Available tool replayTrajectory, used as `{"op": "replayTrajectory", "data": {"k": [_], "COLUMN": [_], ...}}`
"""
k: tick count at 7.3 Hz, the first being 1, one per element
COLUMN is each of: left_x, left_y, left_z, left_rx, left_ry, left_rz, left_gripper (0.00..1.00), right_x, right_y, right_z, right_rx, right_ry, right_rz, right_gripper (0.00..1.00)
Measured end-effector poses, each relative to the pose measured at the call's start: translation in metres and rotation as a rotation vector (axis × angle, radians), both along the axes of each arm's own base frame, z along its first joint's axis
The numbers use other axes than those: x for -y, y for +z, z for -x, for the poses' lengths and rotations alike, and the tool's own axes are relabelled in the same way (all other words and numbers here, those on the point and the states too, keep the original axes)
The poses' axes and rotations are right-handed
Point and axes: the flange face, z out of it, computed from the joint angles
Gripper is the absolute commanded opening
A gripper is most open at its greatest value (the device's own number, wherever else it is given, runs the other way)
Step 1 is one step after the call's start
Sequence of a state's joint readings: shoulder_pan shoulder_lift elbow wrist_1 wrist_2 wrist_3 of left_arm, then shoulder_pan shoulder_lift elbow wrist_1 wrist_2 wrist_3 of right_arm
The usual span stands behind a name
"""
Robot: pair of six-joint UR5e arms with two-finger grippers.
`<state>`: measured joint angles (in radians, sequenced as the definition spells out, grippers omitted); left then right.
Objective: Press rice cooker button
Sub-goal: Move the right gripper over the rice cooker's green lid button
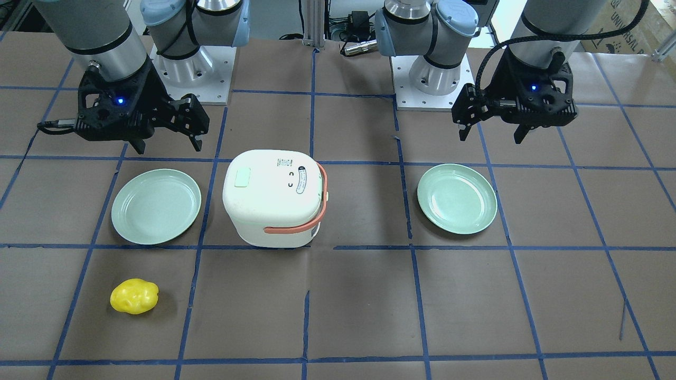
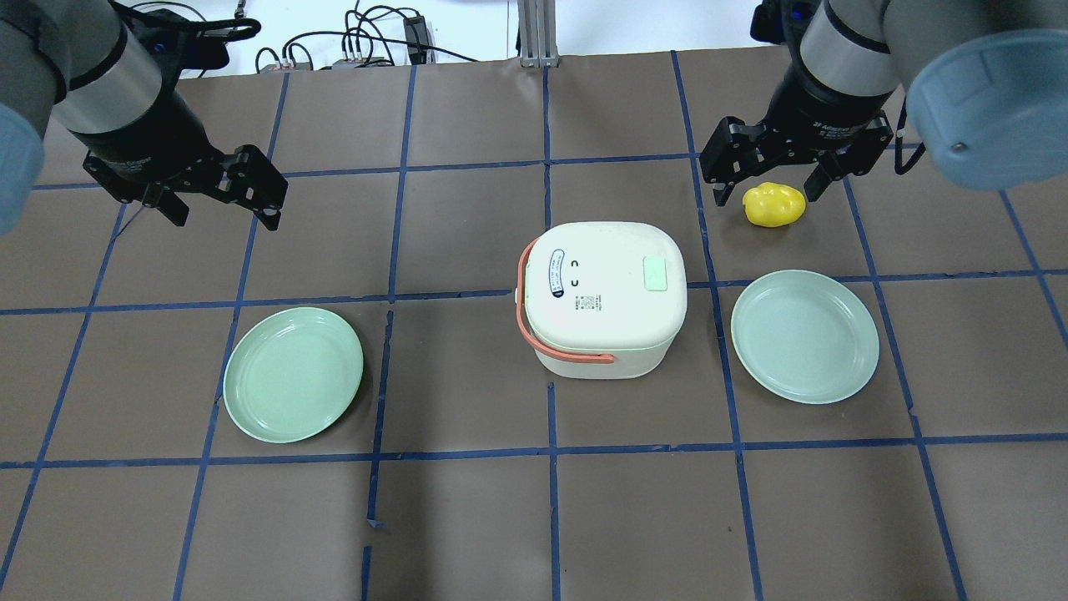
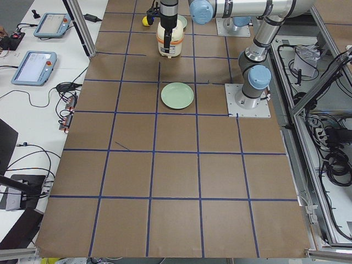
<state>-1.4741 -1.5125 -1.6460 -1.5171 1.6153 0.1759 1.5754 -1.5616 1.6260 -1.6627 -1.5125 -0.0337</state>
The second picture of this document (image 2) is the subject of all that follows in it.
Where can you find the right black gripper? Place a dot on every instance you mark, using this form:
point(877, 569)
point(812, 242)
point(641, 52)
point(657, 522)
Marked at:
point(822, 102)

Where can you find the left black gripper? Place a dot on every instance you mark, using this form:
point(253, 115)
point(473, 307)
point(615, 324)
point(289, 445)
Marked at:
point(152, 139)

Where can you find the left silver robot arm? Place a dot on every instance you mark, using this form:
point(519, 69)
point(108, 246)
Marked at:
point(107, 74)

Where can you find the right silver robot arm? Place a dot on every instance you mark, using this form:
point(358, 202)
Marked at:
point(982, 83)

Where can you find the white rice cooker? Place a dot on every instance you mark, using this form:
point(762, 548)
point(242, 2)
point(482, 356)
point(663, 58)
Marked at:
point(601, 300)

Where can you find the yellow bell pepper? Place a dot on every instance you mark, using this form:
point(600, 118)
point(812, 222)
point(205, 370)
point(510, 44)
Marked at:
point(772, 205)

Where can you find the right green plate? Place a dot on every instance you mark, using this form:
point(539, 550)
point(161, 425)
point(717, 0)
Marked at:
point(805, 337)

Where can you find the green plate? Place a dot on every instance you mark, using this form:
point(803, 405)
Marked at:
point(805, 337)
point(293, 375)

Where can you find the left green plate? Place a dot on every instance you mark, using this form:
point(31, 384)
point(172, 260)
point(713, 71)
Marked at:
point(293, 375)

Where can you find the black power adapter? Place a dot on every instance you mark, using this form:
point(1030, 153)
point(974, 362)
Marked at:
point(418, 39)

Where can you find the usb hub with cables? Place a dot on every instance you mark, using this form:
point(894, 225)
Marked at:
point(350, 61)

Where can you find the aluminium frame post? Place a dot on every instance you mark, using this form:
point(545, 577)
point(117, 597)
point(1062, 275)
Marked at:
point(537, 34)

